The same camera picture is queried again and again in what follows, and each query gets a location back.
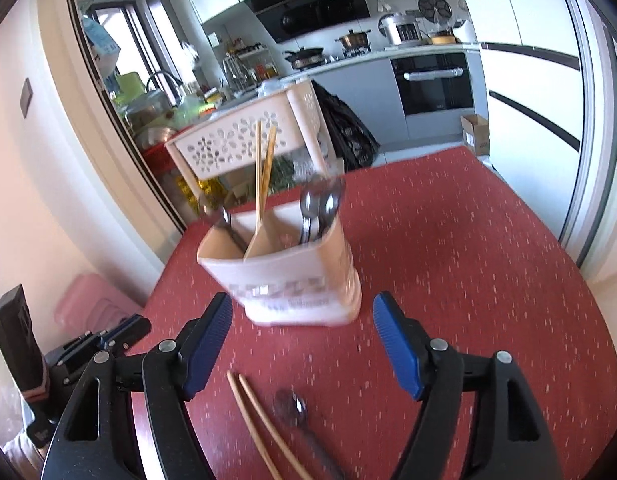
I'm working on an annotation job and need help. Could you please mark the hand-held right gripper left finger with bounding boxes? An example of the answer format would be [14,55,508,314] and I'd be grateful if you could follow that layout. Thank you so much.
[41,291,234,480]

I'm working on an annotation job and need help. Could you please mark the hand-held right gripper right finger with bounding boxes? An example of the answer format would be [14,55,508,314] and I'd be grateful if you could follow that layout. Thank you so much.
[373,291,564,480]

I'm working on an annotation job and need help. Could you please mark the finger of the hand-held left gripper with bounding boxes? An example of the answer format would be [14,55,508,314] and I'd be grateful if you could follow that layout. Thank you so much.
[101,314,152,353]

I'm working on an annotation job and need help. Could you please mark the black-handled metal spoon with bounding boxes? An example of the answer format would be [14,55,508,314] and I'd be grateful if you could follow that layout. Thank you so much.
[319,180,342,241]
[299,187,322,246]
[274,389,347,480]

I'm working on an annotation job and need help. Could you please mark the black-handled metal fork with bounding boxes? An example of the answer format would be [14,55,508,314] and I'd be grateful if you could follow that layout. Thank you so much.
[208,205,246,253]

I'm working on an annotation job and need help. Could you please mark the pale pink utensil holder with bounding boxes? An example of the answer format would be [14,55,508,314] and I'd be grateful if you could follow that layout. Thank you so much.
[197,205,363,326]

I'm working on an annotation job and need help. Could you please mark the person's left forearm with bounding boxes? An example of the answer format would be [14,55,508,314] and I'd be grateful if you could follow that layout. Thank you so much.
[2,430,45,472]

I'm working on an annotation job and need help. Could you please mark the cardboard box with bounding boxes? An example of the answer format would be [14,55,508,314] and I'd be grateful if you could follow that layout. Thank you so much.
[460,114,491,157]
[223,180,250,211]

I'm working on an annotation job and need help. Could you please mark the golden foil packages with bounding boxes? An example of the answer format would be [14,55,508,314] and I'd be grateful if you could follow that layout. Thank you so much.
[176,175,224,216]

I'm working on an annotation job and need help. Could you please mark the red plastic crate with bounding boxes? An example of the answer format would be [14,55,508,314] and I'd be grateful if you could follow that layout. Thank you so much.
[141,147,176,171]

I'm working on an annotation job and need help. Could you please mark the green vegetables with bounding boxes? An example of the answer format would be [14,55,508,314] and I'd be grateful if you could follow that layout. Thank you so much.
[268,157,295,191]

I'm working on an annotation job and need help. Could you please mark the floral plastic basket trolley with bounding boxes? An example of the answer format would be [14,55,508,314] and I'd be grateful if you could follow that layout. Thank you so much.
[165,82,334,196]

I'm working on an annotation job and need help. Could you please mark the black plastic bag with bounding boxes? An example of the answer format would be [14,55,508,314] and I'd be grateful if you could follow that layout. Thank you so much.
[313,80,382,171]

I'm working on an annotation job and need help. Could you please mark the kitchen faucet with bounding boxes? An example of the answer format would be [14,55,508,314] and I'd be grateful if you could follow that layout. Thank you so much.
[146,71,184,106]

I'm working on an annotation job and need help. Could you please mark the black built-in oven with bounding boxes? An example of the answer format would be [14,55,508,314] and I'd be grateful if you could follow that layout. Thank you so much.
[390,52,477,116]

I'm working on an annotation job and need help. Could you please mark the spice rack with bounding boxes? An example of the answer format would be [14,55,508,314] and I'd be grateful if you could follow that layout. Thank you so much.
[223,45,279,91]

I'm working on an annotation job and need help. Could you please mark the blue printed plastic bag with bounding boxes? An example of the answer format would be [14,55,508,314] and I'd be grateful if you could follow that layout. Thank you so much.
[83,15,122,76]

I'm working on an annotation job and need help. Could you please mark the black wok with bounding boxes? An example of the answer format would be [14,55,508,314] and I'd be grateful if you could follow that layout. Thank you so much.
[284,47,325,67]

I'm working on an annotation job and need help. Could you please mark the steel pot with lid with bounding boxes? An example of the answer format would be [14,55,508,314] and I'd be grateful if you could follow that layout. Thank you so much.
[335,30,372,51]

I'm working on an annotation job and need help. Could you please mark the white refrigerator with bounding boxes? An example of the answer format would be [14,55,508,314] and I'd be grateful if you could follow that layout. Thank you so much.
[449,0,587,233]

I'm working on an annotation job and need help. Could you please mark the silver rice cooker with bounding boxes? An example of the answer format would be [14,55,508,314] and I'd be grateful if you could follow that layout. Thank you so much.
[379,11,422,46]

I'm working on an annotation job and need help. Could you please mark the small white appliance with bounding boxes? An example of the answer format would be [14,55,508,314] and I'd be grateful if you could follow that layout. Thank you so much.
[451,19,477,43]

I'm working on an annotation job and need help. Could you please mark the round dark divided pan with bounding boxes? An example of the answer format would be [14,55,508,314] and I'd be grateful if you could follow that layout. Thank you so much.
[417,0,452,23]

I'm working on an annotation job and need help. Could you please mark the black range hood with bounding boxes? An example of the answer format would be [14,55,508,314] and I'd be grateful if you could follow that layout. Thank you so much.
[244,0,372,43]

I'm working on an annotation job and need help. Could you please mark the dark wall switch panel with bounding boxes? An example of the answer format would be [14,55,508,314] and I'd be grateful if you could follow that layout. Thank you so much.
[19,78,34,118]

